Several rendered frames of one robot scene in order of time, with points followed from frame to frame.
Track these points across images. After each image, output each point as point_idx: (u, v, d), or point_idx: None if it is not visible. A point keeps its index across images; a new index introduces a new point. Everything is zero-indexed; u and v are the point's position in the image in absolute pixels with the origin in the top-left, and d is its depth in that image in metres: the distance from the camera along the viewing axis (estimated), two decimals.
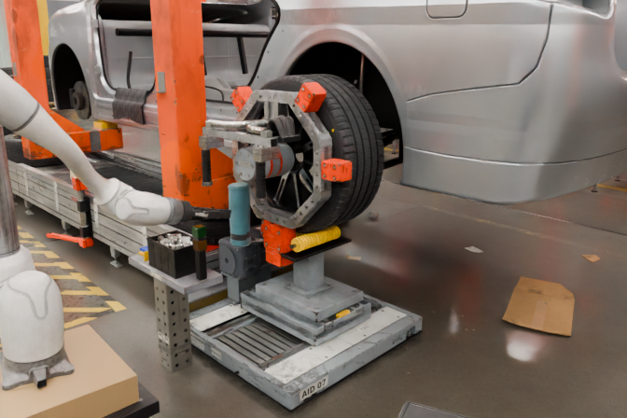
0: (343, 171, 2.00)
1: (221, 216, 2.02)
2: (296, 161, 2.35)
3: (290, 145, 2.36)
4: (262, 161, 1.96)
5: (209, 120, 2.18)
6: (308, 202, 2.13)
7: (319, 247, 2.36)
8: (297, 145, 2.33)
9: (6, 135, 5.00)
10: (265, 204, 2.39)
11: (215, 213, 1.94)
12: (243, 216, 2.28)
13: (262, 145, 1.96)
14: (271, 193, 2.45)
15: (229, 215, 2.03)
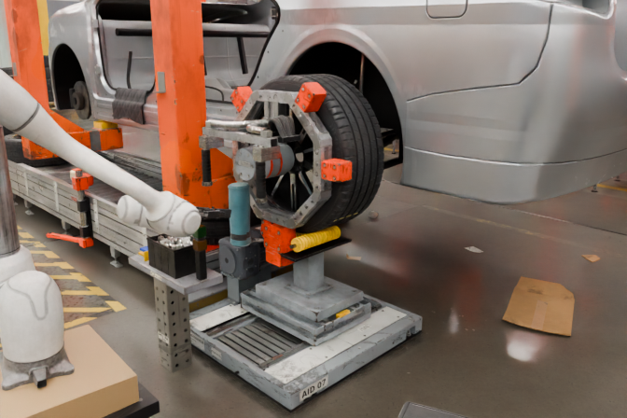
0: (343, 171, 2.00)
1: (221, 216, 2.02)
2: (299, 163, 2.34)
3: None
4: (262, 161, 1.96)
5: (209, 120, 2.18)
6: (308, 202, 2.13)
7: (319, 247, 2.36)
8: (294, 146, 2.35)
9: (6, 135, 5.00)
10: (265, 204, 2.39)
11: (215, 213, 1.94)
12: (243, 216, 2.28)
13: (262, 145, 1.96)
14: (286, 207, 2.39)
15: (229, 215, 2.03)
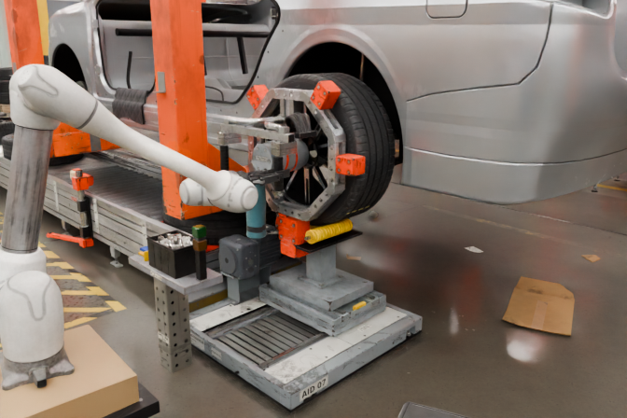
0: (357, 165, 2.10)
1: (282, 170, 2.06)
2: (313, 159, 2.44)
3: None
4: (280, 156, 2.06)
5: (228, 118, 2.27)
6: (323, 195, 2.22)
7: (332, 240, 2.46)
8: (308, 143, 2.44)
9: (6, 135, 5.00)
10: (280, 198, 2.48)
11: None
12: (259, 210, 2.37)
13: (280, 140, 2.06)
14: (300, 202, 2.48)
15: None
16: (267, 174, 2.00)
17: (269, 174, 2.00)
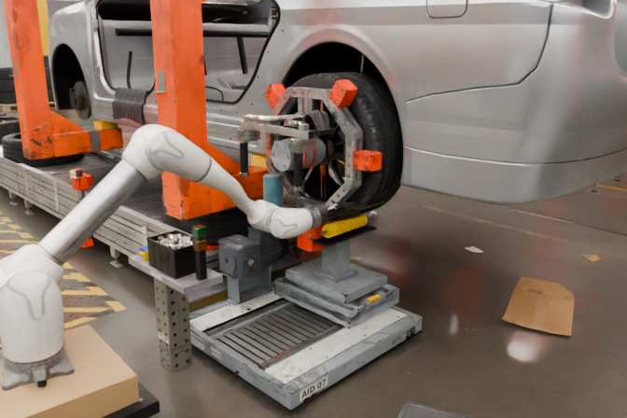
0: (374, 161, 2.17)
1: (347, 202, 2.34)
2: (328, 156, 2.51)
3: None
4: (299, 152, 2.13)
5: (247, 115, 2.34)
6: (340, 190, 2.29)
7: (347, 234, 2.53)
8: (324, 140, 2.51)
9: (6, 135, 5.00)
10: (297, 194, 2.55)
11: (333, 215, 2.32)
12: (278, 205, 2.44)
13: (299, 137, 2.13)
14: (316, 197, 2.55)
15: (351, 204, 2.36)
16: None
17: None
